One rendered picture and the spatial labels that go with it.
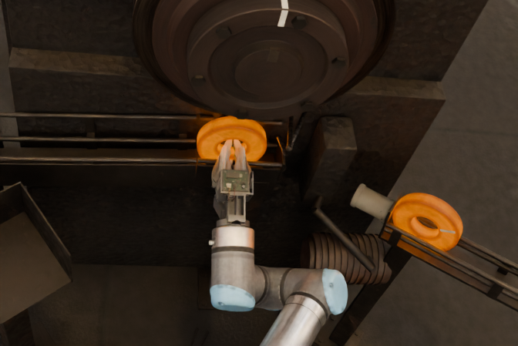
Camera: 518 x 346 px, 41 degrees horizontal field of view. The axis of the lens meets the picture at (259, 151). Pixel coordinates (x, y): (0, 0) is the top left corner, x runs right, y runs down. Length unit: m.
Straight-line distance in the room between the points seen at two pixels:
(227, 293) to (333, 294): 0.21
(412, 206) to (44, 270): 0.80
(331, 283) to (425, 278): 1.02
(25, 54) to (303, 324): 0.79
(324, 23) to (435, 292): 1.44
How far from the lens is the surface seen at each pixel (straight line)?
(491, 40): 3.32
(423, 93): 1.63
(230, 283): 1.42
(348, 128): 1.59
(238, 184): 1.46
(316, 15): 1.13
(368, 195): 1.63
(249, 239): 1.45
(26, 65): 1.50
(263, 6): 1.11
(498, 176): 2.79
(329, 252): 1.71
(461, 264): 1.62
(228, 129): 1.50
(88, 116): 1.57
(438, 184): 2.65
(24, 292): 1.52
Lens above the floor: 1.97
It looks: 52 degrees down
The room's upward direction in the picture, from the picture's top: 17 degrees clockwise
